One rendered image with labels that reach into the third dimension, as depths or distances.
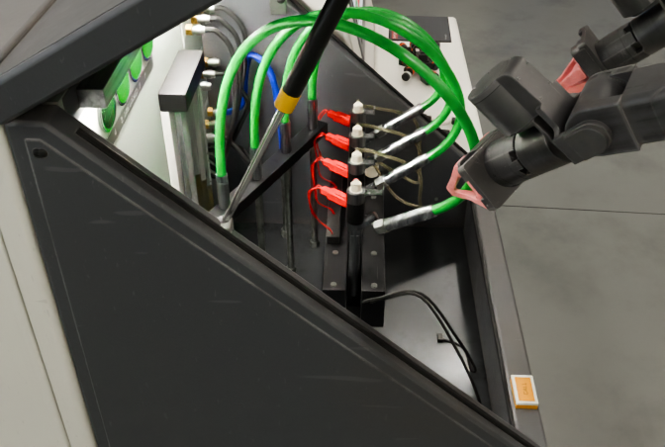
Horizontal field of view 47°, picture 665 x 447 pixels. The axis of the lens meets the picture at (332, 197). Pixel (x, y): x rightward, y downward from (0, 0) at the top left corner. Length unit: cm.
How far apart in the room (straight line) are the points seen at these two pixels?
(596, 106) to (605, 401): 175
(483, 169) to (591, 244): 211
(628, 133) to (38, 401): 73
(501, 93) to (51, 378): 60
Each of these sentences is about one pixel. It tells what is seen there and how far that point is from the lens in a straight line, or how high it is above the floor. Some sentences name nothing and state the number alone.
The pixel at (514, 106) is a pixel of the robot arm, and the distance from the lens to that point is 81.
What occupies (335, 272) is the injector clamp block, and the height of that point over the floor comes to 98.
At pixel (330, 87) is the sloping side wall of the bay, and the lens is 140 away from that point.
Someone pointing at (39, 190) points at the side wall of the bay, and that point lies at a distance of 78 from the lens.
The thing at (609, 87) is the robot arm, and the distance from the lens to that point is 80.
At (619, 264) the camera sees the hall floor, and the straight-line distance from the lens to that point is 293.
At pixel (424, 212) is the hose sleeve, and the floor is 119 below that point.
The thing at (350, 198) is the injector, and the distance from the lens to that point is 113.
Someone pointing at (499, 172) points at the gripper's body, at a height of 131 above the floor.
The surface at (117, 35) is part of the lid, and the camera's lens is 65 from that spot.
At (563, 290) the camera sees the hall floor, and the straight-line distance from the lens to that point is 276.
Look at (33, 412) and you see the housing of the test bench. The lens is 103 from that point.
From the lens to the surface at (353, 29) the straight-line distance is 92.
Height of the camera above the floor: 180
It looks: 36 degrees down
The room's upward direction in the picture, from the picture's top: straight up
